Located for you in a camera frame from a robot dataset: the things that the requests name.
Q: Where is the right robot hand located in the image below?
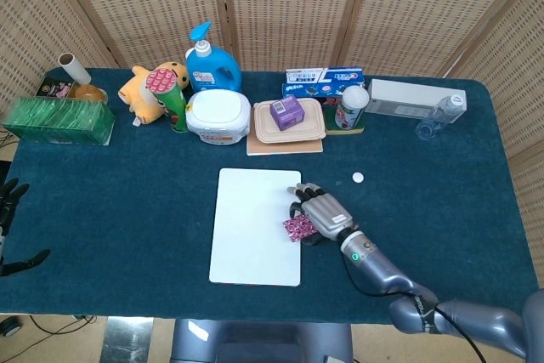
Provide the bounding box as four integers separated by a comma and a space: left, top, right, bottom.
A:
285, 183, 360, 247

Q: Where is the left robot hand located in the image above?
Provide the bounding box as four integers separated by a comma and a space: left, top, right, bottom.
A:
0, 179, 51, 277

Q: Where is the pink patterned packet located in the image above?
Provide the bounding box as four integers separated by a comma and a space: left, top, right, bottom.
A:
282, 216, 319, 244

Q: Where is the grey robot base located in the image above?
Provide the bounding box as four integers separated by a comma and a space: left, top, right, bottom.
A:
169, 319, 354, 363

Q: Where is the white rectangular board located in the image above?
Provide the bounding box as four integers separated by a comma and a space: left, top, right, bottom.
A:
208, 167, 303, 288

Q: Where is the brown flat board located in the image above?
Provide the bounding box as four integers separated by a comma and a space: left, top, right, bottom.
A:
246, 124, 324, 156

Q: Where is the green transparent box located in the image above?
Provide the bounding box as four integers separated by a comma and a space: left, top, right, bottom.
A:
2, 96, 116, 146

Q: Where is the white-lidded printed can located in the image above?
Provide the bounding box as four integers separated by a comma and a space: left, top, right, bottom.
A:
334, 85, 370, 131

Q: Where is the small purple carton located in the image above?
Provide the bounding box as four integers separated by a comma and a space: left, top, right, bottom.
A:
269, 96, 307, 130

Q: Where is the beige lunch box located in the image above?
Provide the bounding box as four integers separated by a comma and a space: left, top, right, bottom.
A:
253, 98, 327, 145

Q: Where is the caster wheel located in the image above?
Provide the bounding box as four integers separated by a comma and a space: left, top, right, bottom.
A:
0, 315, 22, 337

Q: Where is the blue table carpet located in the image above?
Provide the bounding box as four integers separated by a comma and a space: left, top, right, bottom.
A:
0, 67, 544, 330

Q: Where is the blue printed box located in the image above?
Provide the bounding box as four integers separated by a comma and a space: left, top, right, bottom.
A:
281, 81, 354, 107

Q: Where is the dark snack box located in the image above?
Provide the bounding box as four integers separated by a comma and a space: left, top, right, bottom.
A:
36, 77, 80, 99

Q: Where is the toothpaste box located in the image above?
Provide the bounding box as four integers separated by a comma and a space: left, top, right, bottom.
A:
284, 66, 366, 86

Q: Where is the white power strip box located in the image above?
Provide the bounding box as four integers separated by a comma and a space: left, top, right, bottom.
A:
364, 78, 468, 119

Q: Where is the amber round jar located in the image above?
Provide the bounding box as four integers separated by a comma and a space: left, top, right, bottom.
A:
67, 83, 110, 104

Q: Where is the white wet wipes tub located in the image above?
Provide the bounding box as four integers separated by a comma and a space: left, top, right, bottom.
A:
185, 89, 251, 147

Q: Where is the clear plastic bottle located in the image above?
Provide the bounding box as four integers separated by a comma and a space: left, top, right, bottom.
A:
416, 94, 466, 142

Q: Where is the cardboard tube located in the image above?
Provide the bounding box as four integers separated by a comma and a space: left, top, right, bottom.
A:
58, 53, 93, 85

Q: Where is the yellow plush toy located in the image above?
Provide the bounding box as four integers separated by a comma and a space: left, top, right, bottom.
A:
117, 60, 191, 126

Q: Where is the metal table leg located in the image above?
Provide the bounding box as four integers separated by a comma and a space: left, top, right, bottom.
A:
101, 315, 154, 363

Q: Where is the blue detergent pump bottle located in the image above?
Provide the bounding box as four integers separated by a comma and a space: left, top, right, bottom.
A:
184, 20, 243, 94

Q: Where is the green chips can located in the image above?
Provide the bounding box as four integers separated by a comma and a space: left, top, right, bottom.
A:
145, 67, 190, 133

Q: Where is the woven bamboo folding screen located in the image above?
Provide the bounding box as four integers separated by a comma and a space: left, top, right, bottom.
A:
0, 0, 544, 296

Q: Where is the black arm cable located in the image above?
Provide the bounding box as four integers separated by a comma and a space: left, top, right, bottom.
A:
344, 257, 490, 363

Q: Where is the black floor cable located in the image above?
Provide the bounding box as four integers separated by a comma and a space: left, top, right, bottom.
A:
25, 314, 99, 345

